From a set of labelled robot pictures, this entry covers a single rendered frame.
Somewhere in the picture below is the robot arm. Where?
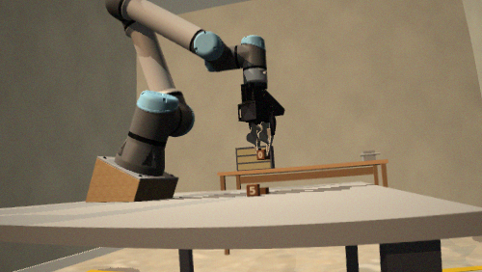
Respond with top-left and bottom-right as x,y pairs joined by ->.
105,0 -> 268,177

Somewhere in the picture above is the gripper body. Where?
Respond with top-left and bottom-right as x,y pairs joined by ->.
238,82 -> 273,124

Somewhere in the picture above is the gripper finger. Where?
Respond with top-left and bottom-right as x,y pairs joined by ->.
246,122 -> 261,153
257,112 -> 276,156

